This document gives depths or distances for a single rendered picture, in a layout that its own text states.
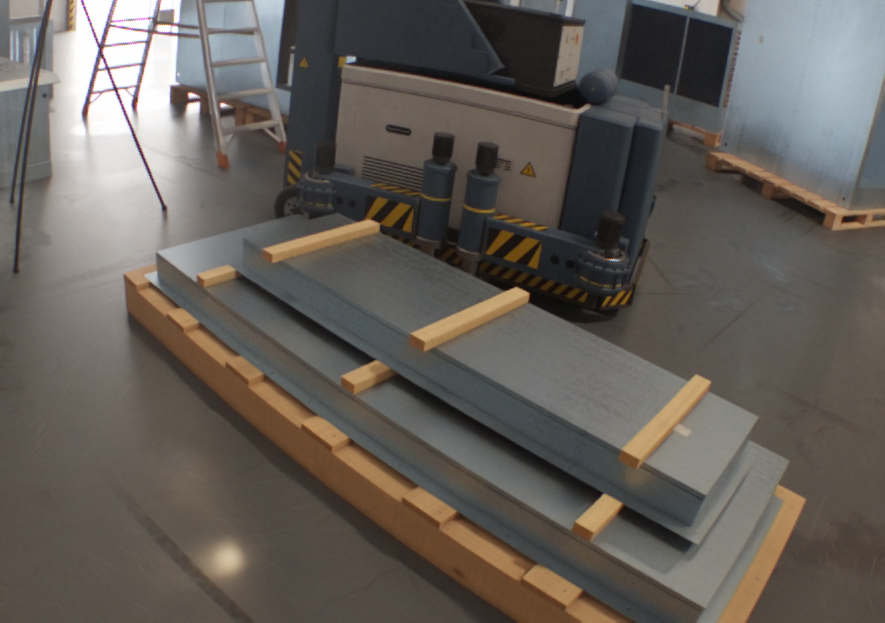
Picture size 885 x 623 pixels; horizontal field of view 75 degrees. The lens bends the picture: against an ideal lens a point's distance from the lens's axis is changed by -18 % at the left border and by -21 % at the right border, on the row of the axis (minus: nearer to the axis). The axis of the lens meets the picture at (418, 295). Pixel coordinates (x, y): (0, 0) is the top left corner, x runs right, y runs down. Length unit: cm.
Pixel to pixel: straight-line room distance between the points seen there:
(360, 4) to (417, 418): 193
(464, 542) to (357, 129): 198
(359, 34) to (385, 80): 27
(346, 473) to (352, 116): 174
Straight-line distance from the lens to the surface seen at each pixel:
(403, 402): 180
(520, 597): 158
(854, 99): 624
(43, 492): 193
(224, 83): 578
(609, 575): 154
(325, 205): 297
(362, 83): 303
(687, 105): 803
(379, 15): 305
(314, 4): 322
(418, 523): 167
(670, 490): 156
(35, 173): 441
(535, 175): 281
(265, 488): 188
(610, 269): 259
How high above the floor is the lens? 128
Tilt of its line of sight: 26 degrees down
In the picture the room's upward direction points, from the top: 8 degrees clockwise
